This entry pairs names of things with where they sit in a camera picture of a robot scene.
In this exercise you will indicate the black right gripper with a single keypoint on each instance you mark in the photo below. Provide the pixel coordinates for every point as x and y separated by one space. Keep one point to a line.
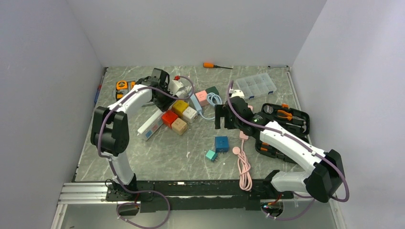
222 110

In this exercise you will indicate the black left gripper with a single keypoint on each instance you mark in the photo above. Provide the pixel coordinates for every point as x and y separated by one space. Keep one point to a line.
165 106

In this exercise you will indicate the clear plastic organizer box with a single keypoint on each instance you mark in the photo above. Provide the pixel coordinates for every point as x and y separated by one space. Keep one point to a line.
255 86

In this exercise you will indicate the grey tool tray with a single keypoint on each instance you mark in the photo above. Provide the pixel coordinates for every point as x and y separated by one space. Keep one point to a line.
123 87

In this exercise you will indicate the light blue power strip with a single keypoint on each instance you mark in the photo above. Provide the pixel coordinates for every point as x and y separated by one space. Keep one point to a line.
196 104

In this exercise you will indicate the white power strip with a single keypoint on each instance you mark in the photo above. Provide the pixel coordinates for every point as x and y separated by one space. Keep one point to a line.
151 125

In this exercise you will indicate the blue cube socket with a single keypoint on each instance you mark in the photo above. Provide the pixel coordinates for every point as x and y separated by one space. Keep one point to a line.
221 144

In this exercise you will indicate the teal plug adapter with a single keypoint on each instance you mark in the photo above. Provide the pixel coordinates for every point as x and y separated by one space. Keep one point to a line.
211 155

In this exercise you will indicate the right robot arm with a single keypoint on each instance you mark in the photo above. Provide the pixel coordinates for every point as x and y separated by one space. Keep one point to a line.
323 175

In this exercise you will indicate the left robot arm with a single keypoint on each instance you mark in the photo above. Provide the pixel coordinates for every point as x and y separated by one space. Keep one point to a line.
110 130

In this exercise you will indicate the yellow cube socket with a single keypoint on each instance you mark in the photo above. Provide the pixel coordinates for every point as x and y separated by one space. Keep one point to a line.
179 107

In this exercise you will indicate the red cube socket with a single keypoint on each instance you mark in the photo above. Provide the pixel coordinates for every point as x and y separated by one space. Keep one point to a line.
169 118

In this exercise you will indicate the pink cube socket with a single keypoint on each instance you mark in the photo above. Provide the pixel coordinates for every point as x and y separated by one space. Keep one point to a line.
202 98

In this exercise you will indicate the white cube socket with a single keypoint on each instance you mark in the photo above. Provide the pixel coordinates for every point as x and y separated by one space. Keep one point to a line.
189 115

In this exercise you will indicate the beige cube socket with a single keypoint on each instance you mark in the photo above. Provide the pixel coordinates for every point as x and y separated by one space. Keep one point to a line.
179 126

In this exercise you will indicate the dark green cube socket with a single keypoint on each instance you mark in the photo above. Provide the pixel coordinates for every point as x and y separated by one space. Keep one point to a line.
213 90

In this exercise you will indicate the steel claw hammer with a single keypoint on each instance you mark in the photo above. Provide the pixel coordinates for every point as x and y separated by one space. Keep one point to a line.
300 129

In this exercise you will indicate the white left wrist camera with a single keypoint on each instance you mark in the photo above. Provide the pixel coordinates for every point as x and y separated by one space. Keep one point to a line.
175 85

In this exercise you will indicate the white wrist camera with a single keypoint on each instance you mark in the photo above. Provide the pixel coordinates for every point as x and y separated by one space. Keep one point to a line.
236 93
175 85

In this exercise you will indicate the orange handled pliers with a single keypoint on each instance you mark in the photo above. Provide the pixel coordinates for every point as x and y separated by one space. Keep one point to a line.
281 114

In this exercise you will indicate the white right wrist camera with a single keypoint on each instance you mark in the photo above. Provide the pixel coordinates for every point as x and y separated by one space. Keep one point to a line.
236 93

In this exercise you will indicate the orange handled screwdriver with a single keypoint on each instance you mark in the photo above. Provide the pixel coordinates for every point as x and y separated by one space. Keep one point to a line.
209 65

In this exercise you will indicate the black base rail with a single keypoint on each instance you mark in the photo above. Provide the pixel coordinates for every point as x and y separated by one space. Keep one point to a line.
196 195

